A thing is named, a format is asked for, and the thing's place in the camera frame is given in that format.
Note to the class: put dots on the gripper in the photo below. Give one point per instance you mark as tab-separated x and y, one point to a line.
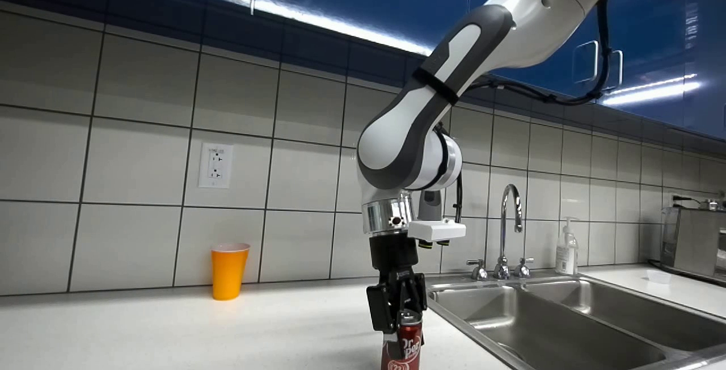
393	256

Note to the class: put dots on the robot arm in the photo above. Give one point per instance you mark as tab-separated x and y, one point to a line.
544	7

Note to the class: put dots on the red soda can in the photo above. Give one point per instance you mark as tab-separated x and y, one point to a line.
404	347

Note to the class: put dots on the steel sink basin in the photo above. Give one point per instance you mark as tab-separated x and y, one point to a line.
635	313
544	336

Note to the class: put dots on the chrome tap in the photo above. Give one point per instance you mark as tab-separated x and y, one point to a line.
503	234

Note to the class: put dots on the orange plastic cup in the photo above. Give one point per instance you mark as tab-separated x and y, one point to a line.
229	273

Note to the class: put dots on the clear soap pump bottle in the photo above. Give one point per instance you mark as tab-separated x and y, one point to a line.
566	253

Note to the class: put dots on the steel countertop appliance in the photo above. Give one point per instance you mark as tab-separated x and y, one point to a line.
695	242

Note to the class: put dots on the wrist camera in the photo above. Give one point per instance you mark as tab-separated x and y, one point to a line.
435	230

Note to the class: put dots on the white wall socket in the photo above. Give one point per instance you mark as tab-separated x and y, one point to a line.
215	165

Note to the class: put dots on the blue wall cabinet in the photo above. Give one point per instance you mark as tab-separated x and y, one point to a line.
363	1

